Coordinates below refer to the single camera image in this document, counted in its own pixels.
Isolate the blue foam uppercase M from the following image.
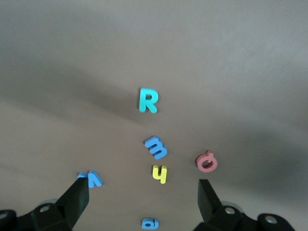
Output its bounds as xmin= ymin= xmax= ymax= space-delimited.
xmin=77 ymin=170 xmax=103 ymax=189

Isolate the blue foam lowercase a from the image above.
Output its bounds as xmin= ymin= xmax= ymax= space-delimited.
xmin=141 ymin=217 xmax=159 ymax=230

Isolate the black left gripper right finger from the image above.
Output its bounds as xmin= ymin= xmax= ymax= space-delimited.
xmin=192 ymin=179 xmax=295 ymax=231

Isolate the blue foam lowercase m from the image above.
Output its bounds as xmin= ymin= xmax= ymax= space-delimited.
xmin=144 ymin=135 xmax=168 ymax=160

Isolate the yellow foam lowercase h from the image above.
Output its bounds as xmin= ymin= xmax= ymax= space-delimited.
xmin=152 ymin=165 xmax=168 ymax=185

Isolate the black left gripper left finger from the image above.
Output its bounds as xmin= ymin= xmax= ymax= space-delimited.
xmin=0 ymin=177 xmax=90 ymax=231

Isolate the red foam uppercase Q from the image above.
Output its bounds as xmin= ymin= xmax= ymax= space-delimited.
xmin=196 ymin=150 xmax=219 ymax=173

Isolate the teal foam uppercase R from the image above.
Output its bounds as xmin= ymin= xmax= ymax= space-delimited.
xmin=139 ymin=88 xmax=159 ymax=114

